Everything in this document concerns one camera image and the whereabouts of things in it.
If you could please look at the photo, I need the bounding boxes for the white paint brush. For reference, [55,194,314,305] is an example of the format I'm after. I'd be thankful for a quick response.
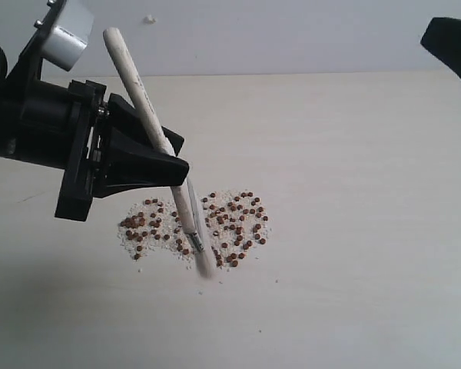
[103,27,215,279]

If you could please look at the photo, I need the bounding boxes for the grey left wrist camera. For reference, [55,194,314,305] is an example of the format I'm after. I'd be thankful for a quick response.
[35,0,95,71]

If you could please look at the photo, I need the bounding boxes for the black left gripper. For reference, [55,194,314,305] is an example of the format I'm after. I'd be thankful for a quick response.
[55,80,189,221]

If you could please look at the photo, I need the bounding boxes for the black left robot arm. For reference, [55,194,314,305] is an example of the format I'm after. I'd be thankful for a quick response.
[0,43,189,221]

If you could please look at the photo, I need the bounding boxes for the pile of brown beans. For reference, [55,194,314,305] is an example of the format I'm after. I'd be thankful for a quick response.
[118,191,270,269]

